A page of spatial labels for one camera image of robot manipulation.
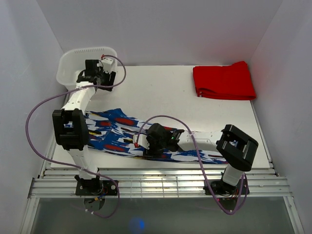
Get white plastic basin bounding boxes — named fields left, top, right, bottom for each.
left=56, top=46, right=117, bottom=90

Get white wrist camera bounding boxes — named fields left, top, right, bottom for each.
left=99, top=55, right=115, bottom=74
left=133, top=134, right=150, bottom=149

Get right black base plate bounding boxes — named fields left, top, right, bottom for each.
left=210, top=179, right=250, bottom=195

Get blue patterned trousers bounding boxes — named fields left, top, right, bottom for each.
left=84, top=108, right=226, bottom=164

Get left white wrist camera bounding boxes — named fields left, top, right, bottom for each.
left=99, top=55, right=115, bottom=74

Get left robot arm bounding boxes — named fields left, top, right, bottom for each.
left=52, top=57, right=116, bottom=195

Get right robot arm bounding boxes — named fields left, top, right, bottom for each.
left=134, top=123, right=258, bottom=195

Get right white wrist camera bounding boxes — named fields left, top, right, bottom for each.
left=133, top=134, right=150, bottom=149

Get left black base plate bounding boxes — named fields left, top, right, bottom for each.
left=75, top=180, right=118, bottom=196

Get aluminium rail frame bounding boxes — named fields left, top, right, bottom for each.
left=20, top=157, right=304, bottom=234

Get red folded trousers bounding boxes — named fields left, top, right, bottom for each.
left=193, top=61, right=256, bottom=100

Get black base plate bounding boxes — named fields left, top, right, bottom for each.
left=210, top=179, right=250, bottom=195
left=75, top=180, right=118, bottom=196

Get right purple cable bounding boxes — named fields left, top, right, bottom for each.
left=136, top=115, right=249, bottom=216

